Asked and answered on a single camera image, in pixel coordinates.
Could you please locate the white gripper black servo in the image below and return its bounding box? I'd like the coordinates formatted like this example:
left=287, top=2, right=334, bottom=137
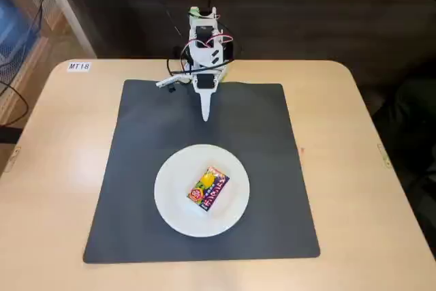
left=190, top=71, right=221, bottom=122

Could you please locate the colourful candy box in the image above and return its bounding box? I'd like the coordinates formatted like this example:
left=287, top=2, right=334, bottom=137
left=186, top=165, right=231, bottom=215

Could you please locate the white round dish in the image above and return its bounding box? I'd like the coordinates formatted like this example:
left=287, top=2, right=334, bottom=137
left=154, top=144, right=251, bottom=238

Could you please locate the dark grey mat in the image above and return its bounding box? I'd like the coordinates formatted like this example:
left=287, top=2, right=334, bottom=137
left=83, top=78, right=321, bottom=264

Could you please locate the white MT18 label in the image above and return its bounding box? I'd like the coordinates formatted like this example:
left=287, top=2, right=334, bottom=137
left=67, top=61, right=92, bottom=72

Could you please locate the metal table edge latch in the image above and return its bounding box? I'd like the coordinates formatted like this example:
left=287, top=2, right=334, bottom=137
left=377, top=143, right=392, bottom=169
left=5, top=146, right=22, bottom=172

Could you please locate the black table leg foot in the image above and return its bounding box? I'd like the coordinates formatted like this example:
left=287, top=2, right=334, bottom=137
left=0, top=123, right=22, bottom=145

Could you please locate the blue storage bin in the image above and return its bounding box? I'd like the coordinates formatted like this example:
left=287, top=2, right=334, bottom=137
left=0, top=0, right=44, bottom=57

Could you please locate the dark bag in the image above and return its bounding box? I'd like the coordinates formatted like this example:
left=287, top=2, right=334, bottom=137
left=371, top=75, right=436, bottom=178

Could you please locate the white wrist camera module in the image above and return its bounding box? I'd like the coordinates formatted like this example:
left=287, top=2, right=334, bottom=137
left=155, top=76, right=187, bottom=95

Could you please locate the black floor cable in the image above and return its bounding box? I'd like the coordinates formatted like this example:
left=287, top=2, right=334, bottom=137
left=0, top=78, right=29, bottom=125

